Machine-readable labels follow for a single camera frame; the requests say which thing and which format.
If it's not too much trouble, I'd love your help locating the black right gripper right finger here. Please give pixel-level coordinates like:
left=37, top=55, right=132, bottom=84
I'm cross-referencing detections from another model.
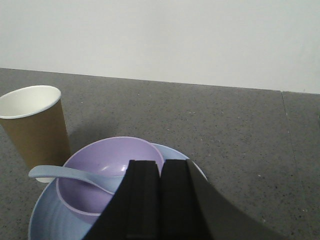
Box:
left=160, top=159, right=202, bottom=240

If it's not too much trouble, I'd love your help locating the light blue plastic plate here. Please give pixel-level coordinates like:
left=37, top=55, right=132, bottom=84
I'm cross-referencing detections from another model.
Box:
left=27, top=142, right=209, bottom=240

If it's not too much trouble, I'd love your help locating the light blue plastic spoon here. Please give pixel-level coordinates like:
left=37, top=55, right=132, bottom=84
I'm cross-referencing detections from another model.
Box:
left=28, top=165, right=124, bottom=194

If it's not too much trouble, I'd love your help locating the brown paper cup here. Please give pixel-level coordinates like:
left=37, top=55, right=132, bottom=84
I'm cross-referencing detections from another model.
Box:
left=0, top=85, right=71, bottom=170

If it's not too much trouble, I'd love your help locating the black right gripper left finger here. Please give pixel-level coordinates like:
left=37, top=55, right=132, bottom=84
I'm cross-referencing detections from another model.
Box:
left=126, top=160, right=160, bottom=237

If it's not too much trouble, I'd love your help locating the purple plastic bowl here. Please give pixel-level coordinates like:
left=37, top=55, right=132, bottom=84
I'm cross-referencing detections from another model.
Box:
left=56, top=136, right=165, bottom=223

